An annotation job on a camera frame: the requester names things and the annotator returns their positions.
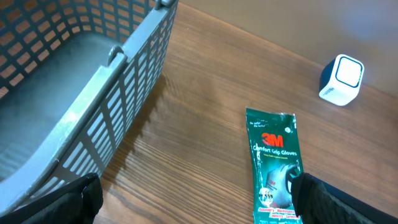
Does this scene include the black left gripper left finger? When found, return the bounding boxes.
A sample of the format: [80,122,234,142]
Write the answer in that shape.
[1,172,103,224]

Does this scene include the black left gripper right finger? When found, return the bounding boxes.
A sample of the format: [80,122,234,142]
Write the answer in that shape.
[291,172,397,224]

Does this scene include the green 3M gloves packet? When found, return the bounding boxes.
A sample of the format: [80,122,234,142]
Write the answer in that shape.
[246,108,303,224]

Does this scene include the white barcode scanner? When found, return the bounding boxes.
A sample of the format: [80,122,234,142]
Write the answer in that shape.
[318,54,364,106]

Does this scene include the grey plastic shopping basket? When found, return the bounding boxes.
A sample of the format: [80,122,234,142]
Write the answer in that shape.
[1,0,178,214]

